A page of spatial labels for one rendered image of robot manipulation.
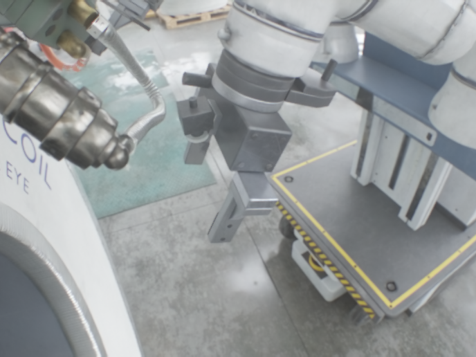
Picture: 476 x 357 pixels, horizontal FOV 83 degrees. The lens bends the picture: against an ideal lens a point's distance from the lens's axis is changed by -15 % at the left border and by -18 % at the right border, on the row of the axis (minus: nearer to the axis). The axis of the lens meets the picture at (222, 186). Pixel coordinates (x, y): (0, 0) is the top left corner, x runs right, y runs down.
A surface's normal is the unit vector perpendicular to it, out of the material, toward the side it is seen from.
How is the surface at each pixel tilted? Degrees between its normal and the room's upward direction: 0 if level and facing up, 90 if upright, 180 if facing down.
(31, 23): 65
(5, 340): 57
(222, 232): 97
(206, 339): 0
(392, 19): 115
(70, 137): 75
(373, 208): 0
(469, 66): 91
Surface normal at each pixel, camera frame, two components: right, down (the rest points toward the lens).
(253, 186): 0.32, -0.70
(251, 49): -0.42, 0.49
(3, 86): 0.38, 0.38
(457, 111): -0.90, 0.02
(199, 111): -0.04, -0.66
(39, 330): 0.19, 0.15
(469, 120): -0.74, 0.20
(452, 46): -0.05, 0.89
